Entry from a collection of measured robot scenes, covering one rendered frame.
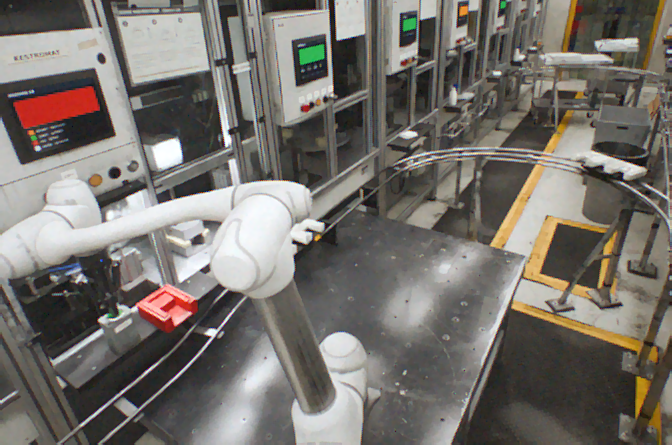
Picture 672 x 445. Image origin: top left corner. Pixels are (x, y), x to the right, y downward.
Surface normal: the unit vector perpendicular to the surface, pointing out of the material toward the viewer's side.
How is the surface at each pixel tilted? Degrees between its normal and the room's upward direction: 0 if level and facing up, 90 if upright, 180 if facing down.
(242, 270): 84
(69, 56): 90
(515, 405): 0
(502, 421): 0
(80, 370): 0
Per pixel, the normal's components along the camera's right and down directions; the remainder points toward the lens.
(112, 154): 0.84, 0.21
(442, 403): -0.05, -0.90
